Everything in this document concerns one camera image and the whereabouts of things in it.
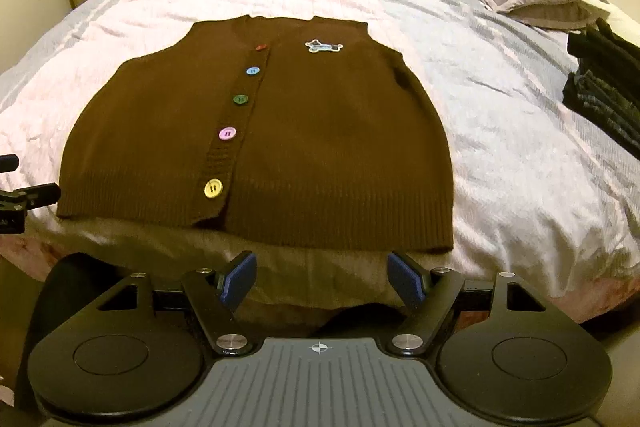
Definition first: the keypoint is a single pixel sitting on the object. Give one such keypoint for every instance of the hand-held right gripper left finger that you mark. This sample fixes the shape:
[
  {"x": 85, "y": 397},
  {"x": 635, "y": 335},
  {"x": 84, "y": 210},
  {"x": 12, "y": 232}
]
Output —
[{"x": 239, "y": 279}]

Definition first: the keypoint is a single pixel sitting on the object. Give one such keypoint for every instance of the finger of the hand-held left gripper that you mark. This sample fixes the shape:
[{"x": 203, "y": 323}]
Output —
[
  {"x": 7, "y": 163},
  {"x": 37, "y": 196}
]

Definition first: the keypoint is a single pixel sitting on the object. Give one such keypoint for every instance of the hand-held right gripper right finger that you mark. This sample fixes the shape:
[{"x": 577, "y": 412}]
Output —
[{"x": 404, "y": 279}]

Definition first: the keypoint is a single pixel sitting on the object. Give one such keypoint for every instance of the brown knitted button vest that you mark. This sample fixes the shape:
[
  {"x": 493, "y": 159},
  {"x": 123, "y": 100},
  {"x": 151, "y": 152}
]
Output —
[{"x": 320, "y": 132}]

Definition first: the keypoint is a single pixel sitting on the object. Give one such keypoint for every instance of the tan blanket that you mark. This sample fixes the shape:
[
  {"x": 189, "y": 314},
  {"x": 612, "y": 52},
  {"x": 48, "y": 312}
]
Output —
[{"x": 300, "y": 272}]

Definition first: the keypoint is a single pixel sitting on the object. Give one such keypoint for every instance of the bed with light quilt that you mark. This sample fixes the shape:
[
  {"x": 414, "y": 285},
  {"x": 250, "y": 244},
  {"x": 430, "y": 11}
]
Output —
[{"x": 500, "y": 132}]

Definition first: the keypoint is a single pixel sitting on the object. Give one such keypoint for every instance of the taupe pillow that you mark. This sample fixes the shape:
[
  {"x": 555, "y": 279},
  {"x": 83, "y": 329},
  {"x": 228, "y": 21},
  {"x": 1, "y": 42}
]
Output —
[{"x": 555, "y": 16}]

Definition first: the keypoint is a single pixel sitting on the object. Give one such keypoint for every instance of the dark green folded garment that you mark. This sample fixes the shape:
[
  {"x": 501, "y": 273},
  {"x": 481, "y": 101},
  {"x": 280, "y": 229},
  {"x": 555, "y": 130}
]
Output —
[{"x": 607, "y": 44}]

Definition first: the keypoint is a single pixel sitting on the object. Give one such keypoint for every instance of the white bed pillow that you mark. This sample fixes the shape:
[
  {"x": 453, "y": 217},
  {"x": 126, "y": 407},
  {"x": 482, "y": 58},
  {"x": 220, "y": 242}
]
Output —
[{"x": 622, "y": 14}]

